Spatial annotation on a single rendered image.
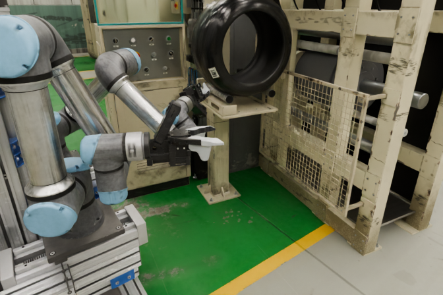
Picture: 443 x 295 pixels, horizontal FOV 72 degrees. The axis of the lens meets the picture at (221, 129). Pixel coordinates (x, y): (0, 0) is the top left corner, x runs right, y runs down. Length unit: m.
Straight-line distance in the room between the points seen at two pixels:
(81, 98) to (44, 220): 0.32
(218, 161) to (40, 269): 1.46
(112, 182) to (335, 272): 1.46
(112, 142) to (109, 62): 0.48
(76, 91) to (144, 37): 1.31
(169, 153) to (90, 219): 0.40
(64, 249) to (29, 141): 0.38
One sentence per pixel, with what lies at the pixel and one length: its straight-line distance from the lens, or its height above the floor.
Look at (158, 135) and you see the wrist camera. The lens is 0.79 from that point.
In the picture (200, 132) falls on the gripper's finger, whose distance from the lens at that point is 0.86.
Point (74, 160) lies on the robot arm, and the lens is 1.04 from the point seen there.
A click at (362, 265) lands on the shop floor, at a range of 2.07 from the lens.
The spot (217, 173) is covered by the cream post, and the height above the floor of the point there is 0.21.
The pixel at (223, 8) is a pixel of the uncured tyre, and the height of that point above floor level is 1.37.
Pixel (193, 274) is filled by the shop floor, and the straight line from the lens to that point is 1.87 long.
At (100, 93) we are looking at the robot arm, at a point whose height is 1.04.
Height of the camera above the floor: 1.38
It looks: 22 degrees down
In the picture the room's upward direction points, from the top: straight up
